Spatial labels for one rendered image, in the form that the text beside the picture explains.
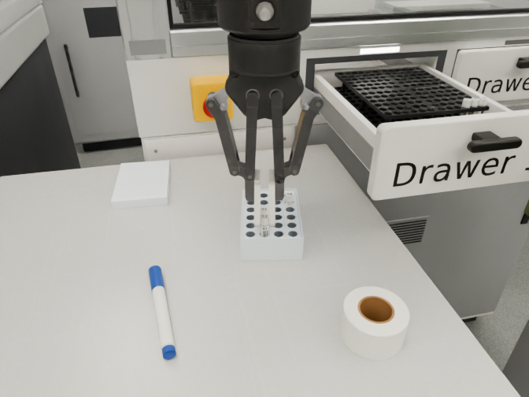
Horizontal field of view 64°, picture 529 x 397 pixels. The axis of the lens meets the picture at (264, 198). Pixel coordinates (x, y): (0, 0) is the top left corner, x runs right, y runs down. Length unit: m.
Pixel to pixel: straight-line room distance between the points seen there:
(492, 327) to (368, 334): 1.24
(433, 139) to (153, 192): 0.43
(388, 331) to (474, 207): 0.80
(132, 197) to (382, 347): 0.44
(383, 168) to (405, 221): 0.55
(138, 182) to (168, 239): 0.15
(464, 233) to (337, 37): 0.67
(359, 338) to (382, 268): 0.15
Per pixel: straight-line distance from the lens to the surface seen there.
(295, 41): 0.44
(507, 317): 1.74
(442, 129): 0.61
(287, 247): 0.57
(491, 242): 1.36
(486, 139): 0.62
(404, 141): 0.59
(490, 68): 1.02
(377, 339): 0.47
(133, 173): 0.78
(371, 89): 0.79
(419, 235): 1.19
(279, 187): 0.52
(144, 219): 0.68
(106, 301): 0.57
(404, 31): 0.91
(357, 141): 0.68
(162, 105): 0.82
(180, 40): 0.79
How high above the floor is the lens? 1.15
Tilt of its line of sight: 33 degrees down
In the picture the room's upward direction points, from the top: straight up
